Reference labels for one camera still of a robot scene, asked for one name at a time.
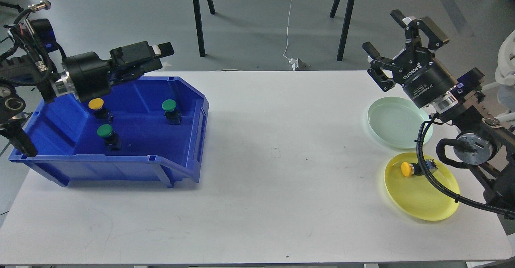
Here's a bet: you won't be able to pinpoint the yellow push button front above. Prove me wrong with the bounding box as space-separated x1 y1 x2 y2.
401 159 438 177

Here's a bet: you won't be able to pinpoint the white office chair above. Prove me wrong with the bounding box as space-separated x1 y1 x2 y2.
482 31 515 125

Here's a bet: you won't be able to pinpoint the yellow push button rear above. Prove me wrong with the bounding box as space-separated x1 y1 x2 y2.
88 98 113 123

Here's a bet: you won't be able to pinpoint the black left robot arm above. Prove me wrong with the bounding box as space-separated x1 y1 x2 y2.
1 0 174 157

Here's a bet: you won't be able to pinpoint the black tripod right legs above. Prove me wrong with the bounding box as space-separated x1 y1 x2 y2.
330 0 355 62

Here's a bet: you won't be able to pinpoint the yellow plate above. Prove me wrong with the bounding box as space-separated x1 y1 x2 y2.
384 152 459 221

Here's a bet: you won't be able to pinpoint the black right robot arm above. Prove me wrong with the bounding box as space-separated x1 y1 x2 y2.
362 10 515 220

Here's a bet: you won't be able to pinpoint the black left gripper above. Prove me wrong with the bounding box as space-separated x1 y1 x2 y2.
60 42 175 102

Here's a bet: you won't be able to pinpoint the blue plastic storage bin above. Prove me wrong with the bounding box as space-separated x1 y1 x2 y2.
8 76 208 188

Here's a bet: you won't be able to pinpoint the black tripod legs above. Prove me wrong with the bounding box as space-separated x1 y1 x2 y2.
189 0 216 57
330 0 355 62

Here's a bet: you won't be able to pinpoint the light green plate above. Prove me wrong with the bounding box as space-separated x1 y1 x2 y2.
366 96 429 150

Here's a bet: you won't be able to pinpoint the white cable with plug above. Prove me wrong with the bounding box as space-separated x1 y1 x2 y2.
282 0 306 71

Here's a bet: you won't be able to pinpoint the green push button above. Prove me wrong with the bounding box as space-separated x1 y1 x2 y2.
161 99 181 125
96 124 121 151

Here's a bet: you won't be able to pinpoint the black tripod left legs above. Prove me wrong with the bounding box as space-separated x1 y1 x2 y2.
189 0 216 57

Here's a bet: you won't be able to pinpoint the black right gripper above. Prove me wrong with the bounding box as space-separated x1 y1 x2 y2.
362 9 458 108

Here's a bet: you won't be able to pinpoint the yellow push button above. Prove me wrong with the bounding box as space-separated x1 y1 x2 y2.
401 159 438 177
88 98 113 123

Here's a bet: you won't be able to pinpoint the green push button rear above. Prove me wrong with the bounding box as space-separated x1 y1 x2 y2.
161 99 181 125

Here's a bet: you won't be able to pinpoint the green push button front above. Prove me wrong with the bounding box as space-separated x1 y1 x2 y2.
96 124 121 151

